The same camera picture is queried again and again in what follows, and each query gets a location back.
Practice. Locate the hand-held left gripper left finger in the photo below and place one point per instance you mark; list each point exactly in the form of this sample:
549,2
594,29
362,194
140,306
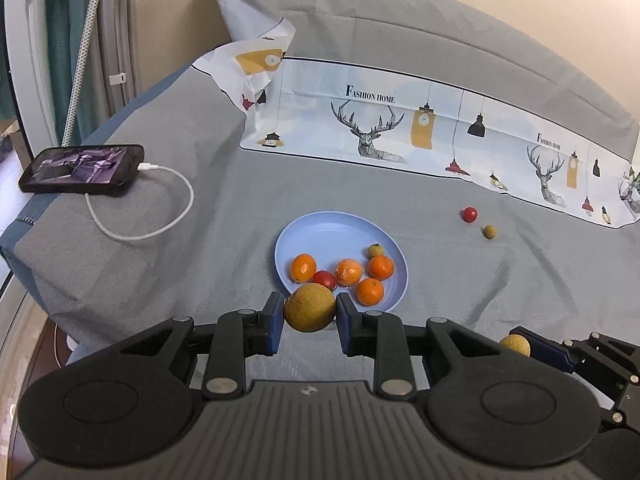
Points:
274,325

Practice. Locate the light blue plate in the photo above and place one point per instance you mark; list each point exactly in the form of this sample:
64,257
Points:
330,235

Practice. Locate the white wall clip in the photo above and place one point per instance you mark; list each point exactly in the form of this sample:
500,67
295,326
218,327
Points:
118,78

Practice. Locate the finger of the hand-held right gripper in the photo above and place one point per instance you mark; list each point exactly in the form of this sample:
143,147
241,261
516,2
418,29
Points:
547,352
615,349

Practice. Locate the shiny tangerine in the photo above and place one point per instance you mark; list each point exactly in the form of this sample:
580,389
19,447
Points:
349,271

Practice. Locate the grey bed sheet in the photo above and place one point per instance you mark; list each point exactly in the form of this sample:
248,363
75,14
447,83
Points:
200,270

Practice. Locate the teal curtain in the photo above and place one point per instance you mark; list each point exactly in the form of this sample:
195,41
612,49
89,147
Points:
60,35

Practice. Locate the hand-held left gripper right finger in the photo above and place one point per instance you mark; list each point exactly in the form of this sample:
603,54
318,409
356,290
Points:
345,325

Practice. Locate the oval orange kumquat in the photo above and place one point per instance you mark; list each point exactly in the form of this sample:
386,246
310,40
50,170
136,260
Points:
303,268

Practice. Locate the deer printed white cloth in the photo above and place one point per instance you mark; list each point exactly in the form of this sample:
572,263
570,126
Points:
310,110

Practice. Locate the red cherry tomato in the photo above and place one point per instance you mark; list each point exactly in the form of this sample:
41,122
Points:
469,214
324,278

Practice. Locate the small orange tangerine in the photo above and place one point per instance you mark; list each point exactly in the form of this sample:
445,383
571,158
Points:
370,291
381,267

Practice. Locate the black smartphone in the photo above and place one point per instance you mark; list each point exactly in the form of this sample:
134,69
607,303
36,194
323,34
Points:
80,170

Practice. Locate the dotted white pole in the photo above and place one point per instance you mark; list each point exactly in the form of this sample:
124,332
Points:
82,55

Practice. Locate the small yellow fruit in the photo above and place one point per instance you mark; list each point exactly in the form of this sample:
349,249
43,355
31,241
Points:
375,250
490,232
310,307
514,345

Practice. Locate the white door frame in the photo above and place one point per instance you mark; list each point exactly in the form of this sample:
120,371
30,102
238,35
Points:
25,35

